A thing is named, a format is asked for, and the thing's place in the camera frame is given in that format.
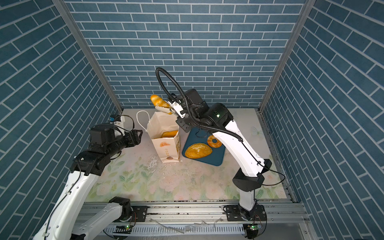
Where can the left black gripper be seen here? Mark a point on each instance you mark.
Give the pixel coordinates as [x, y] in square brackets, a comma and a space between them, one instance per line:
[136, 140]

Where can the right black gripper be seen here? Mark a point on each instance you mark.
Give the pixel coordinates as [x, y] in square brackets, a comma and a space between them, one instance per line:
[184, 126]

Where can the large twisted ring bread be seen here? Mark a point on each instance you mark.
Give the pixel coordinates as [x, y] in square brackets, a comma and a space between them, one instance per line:
[170, 134]

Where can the large seeded oval loaf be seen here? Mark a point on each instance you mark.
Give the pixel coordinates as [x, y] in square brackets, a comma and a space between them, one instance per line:
[197, 151]

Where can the white paper bread bag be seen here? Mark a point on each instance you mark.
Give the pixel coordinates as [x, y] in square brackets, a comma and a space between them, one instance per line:
[168, 149]

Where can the striped long bread roll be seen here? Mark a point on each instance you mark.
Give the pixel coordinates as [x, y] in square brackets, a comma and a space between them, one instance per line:
[159, 102]

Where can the small ring donut bread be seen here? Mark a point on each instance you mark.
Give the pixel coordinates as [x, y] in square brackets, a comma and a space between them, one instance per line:
[213, 142]

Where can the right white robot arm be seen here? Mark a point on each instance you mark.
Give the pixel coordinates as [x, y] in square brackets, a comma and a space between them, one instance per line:
[220, 122]

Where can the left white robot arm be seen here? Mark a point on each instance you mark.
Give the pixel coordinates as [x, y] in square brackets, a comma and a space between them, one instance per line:
[87, 167]

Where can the dark teal tray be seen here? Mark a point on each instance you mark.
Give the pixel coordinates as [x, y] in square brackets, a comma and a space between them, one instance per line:
[197, 135]

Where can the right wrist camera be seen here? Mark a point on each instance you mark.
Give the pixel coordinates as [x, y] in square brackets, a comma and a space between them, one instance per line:
[194, 100]

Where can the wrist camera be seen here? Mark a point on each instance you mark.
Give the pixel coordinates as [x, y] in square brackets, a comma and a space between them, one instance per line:
[194, 100]
[104, 134]

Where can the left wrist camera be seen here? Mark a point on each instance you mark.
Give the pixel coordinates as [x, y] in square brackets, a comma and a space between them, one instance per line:
[104, 134]

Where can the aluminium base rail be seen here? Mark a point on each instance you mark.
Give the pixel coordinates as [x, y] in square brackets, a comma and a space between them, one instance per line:
[182, 212]

